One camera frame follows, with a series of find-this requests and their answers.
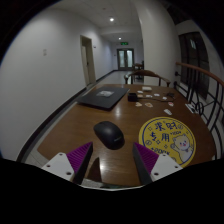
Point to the round ceiling light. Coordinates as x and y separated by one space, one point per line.
111 19

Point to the black computer mouse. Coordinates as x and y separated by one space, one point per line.
109 134

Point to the white rectangular card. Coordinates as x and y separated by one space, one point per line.
146 88

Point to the open side doorway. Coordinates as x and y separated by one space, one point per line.
88 61

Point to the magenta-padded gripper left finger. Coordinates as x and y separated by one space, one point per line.
63 165

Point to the black closed laptop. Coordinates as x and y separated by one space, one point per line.
101 97

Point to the small white oblong sticker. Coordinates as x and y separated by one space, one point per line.
167 112

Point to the white wall switch plate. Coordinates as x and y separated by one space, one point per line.
44 52

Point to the small beige sticker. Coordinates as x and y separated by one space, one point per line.
138 104

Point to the yellow round printed mouse pad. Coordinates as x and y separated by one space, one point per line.
166 140

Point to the black railing with wooden handrail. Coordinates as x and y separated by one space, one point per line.
200 70

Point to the green exit sign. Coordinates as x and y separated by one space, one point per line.
124 43

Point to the small orange and white sticker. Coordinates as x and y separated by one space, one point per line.
148 105

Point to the wooden armchair with curved back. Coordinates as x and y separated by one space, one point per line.
146 72

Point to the dark wooden chair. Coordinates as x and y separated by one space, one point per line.
138 66

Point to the glass double door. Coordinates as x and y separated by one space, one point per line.
125 59

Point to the dark window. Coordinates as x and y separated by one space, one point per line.
195 63

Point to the small black box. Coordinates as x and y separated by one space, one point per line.
132 97

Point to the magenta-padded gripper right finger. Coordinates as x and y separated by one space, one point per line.
160 165

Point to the small red and white sticker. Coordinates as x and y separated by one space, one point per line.
170 104

